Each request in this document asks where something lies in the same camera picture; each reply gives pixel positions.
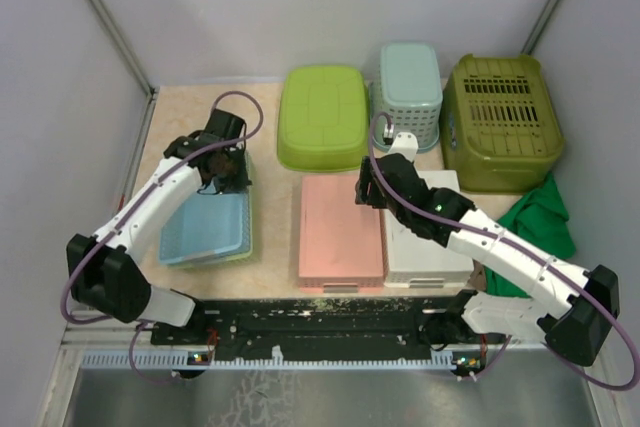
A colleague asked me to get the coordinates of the pale blue basket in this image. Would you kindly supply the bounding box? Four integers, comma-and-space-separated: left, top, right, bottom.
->
158, 191, 251, 267

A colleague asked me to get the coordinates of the light blue perforated basket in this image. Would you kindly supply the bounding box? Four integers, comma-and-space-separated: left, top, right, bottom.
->
369, 42, 443, 153

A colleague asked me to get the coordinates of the white perforated basket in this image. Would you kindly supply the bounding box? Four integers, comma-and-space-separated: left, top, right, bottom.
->
382, 169, 475, 290

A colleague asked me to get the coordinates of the pink perforated basket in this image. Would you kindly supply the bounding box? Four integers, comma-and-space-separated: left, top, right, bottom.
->
298, 173, 385, 293

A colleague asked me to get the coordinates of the lime green plastic tub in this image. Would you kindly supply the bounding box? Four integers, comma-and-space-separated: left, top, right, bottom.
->
277, 64, 369, 173

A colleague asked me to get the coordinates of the olive green large container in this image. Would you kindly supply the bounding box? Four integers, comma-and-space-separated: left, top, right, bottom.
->
439, 54, 565, 194

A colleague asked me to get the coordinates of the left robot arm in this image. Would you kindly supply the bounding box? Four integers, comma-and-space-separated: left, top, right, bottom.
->
60, 108, 253, 344

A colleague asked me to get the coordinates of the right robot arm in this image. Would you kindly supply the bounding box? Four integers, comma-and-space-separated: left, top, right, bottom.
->
356, 153, 620, 367

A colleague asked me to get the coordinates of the light green perforated basket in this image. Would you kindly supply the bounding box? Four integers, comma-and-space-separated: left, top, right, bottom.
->
179, 151, 256, 269

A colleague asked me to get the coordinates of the brown striped sock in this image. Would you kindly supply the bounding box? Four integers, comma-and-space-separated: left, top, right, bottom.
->
467, 262, 487, 292

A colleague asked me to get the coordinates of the green cloth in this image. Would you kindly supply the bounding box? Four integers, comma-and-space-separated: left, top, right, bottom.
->
482, 174, 577, 298

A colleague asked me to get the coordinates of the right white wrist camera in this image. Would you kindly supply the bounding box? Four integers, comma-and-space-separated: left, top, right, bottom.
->
383, 125, 419, 163

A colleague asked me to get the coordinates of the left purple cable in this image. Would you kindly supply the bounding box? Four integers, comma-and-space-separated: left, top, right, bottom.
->
59, 90, 265, 386

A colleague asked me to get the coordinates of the purple cable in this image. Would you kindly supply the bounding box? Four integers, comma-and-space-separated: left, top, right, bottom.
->
367, 111, 636, 391
59, 90, 265, 386

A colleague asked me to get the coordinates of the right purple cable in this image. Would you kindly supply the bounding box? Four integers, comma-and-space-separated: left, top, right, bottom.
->
367, 111, 636, 391

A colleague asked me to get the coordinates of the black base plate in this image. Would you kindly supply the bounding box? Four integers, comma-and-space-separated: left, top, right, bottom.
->
151, 296, 505, 367

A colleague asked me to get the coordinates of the grey slotted cable duct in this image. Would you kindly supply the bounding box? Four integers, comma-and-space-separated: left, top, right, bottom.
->
79, 349, 506, 372

